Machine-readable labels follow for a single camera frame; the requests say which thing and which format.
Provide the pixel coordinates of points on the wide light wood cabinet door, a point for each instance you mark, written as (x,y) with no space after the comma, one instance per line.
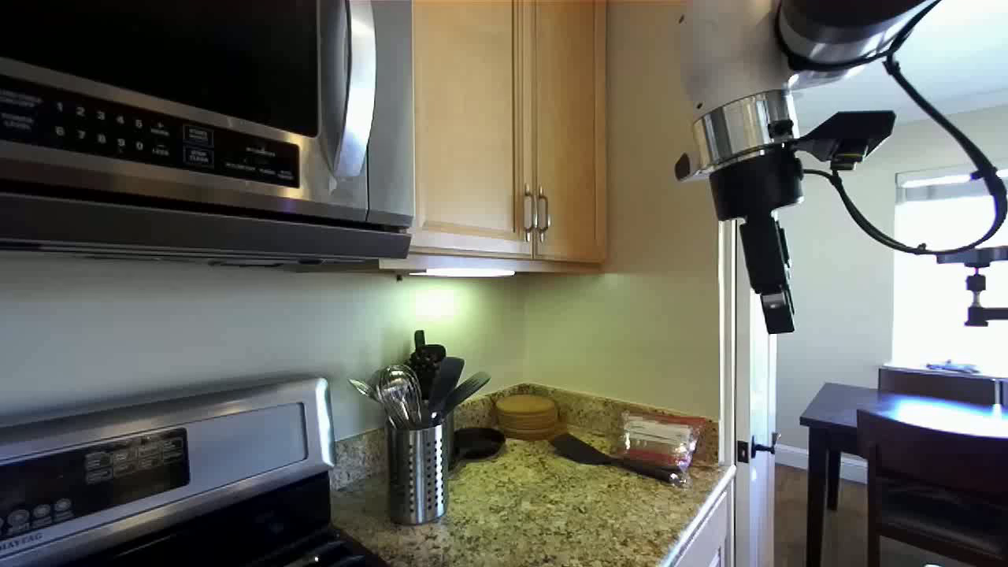
(468,126)

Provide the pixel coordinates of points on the under-cabinet light strip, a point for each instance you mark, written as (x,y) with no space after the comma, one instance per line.
(468,272)

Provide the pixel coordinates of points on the yellow bowl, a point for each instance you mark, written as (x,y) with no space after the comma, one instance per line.
(523,414)

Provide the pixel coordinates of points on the white base cabinet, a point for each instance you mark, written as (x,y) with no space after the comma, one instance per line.
(709,539)

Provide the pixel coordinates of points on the black cooking utensil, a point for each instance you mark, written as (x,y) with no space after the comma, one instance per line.
(468,387)

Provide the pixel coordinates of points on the stainless steel kitchen stove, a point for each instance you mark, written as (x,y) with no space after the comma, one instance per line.
(157,461)

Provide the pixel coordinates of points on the large dark wooden chair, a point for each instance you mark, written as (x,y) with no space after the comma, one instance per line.
(925,473)

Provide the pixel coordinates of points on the dark wooden chair backrest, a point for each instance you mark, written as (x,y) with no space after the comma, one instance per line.
(934,385)

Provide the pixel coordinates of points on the black door lever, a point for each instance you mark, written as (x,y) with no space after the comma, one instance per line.
(752,449)

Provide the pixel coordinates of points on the silver ladle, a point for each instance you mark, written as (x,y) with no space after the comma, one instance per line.
(399,398)

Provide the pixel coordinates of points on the stainless steel microwave oven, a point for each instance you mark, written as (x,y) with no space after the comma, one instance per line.
(157,157)

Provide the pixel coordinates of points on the black camera on mount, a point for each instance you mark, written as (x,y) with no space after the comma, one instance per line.
(976,288)

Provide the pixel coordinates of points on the small black dish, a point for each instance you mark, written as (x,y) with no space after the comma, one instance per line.
(480,443)

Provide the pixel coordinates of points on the ribbed metal utensil holder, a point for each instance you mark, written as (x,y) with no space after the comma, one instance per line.
(416,473)

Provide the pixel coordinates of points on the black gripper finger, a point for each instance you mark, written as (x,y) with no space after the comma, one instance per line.
(769,267)

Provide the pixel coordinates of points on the white door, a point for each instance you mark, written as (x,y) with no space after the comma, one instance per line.
(758,419)

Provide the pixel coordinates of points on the narrow light wood cabinet door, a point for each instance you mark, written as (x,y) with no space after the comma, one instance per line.
(572,126)

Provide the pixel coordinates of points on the tall dark cooking spoon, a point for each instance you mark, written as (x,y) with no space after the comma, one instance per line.
(427,358)

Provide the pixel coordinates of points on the small silver utensil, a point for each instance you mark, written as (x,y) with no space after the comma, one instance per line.
(363,387)

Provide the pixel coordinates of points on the black slotted spatula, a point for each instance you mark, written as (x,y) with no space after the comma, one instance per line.
(441,380)

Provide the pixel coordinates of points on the dark wooden dining table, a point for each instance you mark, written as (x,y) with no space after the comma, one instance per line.
(839,404)

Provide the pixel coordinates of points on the dark wrist camera box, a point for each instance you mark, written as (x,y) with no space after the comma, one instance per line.
(851,134)

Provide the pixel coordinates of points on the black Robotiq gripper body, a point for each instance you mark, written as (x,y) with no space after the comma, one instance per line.
(758,188)

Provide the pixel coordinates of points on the clear plastic food bag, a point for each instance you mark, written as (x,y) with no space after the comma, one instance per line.
(660,443)

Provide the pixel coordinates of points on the bright window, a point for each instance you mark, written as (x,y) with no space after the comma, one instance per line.
(918,316)

